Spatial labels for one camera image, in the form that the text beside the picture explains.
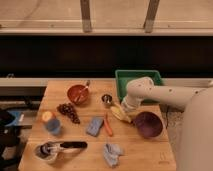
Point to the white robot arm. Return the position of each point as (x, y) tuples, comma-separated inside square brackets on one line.
[(195, 151)]

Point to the orange carrot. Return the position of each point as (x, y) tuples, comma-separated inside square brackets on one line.
[(107, 126)]

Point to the orange bowl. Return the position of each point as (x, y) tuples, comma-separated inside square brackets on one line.
[(72, 93)]

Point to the bunch of dark grapes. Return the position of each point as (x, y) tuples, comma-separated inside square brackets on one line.
[(68, 110)]

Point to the blue cup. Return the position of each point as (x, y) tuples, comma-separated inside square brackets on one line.
[(53, 126)]

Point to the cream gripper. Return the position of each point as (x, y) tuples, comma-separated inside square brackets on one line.
[(126, 107)]

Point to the blue crumpled cloth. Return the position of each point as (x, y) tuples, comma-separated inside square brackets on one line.
[(111, 153)]

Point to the metal spoon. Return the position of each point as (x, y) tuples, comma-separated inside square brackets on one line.
[(82, 93)]

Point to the black handled utensil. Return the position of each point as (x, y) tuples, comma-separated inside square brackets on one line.
[(71, 144)]

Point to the blue sponge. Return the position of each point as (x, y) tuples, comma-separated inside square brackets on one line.
[(94, 126)]

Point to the small metal cup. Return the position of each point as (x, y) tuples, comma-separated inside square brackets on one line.
[(107, 99)]

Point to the orange yellow fruit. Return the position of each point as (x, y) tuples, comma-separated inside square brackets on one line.
[(47, 116)]

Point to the green plastic tray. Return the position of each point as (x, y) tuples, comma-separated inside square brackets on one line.
[(124, 76)]

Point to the purple bowl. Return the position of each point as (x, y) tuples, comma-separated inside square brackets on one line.
[(148, 124)]

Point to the yellow banana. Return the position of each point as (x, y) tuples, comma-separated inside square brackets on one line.
[(118, 112)]

